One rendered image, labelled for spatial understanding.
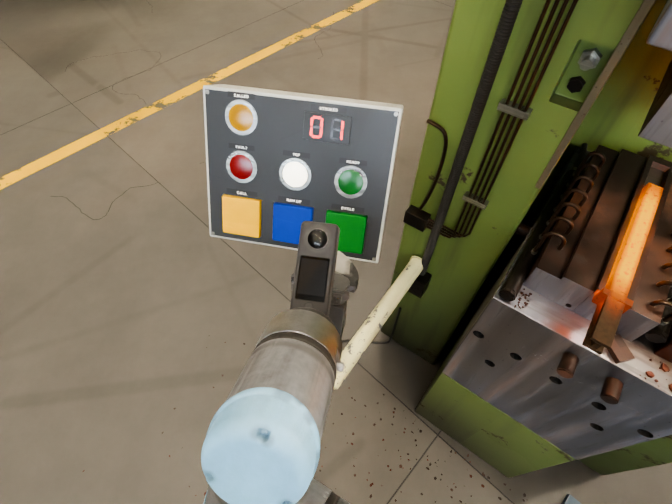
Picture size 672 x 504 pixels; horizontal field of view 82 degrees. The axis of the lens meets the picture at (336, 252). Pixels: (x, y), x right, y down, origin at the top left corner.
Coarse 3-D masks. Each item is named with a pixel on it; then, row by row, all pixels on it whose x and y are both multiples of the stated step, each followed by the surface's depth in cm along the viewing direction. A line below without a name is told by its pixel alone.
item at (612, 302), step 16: (656, 192) 78; (640, 208) 75; (656, 208) 75; (640, 224) 73; (624, 240) 72; (640, 240) 71; (624, 256) 69; (640, 256) 69; (624, 272) 67; (608, 288) 65; (624, 288) 65; (608, 304) 63; (624, 304) 63; (592, 320) 64; (608, 320) 61; (592, 336) 60; (608, 336) 60
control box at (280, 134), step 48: (240, 96) 65; (288, 96) 64; (240, 144) 68; (288, 144) 67; (336, 144) 66; (384, 144) 64; (240, 192) 72; (288, 192) 71; (336, 192) 69; (384, 192) 68; (240, 240) 76
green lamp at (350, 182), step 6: (342, 174) 67; (348, 174) 67; (354, 174) 67; (342, 180) 68; (348, 180) 67; (354, 180) 67; (360, 180) 67; (342, 186) 68; (348, 186) 68; (354, 186) 68; (360, 186) 68; (348, 192) 68; (354, 192) 68
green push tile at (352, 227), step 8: (328, 216) 70; (336, 216) 70; (344, 216) 70; (352, 216) 70; (360, 216) 70; (336, 224) 71; (344, 224) 70; (352, 224) 70; (360, 224) 70; (344, 232) 71; (352, 232) 71; (360, 232) 71; (344, 240) 72; (352, 240) 72; (360, 240) 71; (344, 248) 72; (352, 248) 72; (360, 248) 72
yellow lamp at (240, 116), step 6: (234, 108) 66; (240, 108) 66; (246, 108) 65; (234, 114) 66; (240, 114) 66; (246, 114) 66; (252, 114) 66; (234, 120) 66; (240, 120) 66; (246, 120) 66; (252, 120) 66; (234, 126) 67; (240, 126) 67; (246, 126) 67
